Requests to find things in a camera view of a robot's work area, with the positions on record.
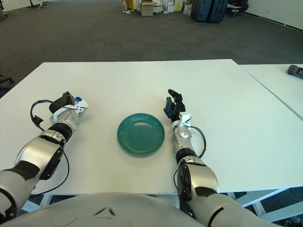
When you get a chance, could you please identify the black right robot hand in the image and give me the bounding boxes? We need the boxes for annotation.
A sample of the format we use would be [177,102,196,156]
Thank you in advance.
[162,88,187,120]

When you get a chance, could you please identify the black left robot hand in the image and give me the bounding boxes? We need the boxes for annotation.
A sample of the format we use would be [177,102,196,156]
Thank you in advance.
[49,93,74,113]

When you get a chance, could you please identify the green round plate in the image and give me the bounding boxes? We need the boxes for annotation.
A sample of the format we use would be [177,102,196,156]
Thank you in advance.
[116,113,165,157]

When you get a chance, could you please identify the black office chair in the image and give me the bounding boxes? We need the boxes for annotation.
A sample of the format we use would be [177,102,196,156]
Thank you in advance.
[0,74,15,90]

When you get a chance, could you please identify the black stand base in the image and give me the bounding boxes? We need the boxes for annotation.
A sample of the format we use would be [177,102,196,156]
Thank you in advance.
[26,0,49,9]

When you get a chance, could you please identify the black suitcase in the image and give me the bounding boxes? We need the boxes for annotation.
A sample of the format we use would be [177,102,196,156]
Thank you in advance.
[190,0,201,21]

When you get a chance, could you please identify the blue suitcase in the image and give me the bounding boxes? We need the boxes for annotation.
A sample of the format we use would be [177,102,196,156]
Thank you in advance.
[196,0,213,23]

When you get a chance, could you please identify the stack of white boxes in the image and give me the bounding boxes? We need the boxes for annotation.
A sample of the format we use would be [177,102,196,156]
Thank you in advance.
[152,0,178,14]

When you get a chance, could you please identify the brown cardboard box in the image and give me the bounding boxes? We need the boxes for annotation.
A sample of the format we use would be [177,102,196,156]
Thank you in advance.
[141,1,154,17]

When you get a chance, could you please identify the navy suitcase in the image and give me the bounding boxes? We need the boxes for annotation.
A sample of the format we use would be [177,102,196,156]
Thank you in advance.
[208,0,229,24]

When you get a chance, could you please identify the person legs with white shoes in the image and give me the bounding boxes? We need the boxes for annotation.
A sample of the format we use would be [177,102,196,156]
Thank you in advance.
[121,0,132,14]

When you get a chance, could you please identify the grey robot torso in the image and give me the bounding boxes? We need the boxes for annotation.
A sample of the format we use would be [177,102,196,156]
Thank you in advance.
[0,192,209,227]

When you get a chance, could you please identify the black handheld device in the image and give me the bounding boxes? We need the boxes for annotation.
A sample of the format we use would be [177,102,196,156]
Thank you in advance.
[287,64,303,79]

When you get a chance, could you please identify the black wrist cable with connector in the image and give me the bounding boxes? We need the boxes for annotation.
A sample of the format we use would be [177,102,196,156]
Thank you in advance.
[30,99,79,132]
[189,125,206,158]

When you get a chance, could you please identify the thin black elbow cable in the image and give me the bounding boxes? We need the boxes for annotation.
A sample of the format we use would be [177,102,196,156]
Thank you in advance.
[173,165,182,190]
[30,151,70,196]

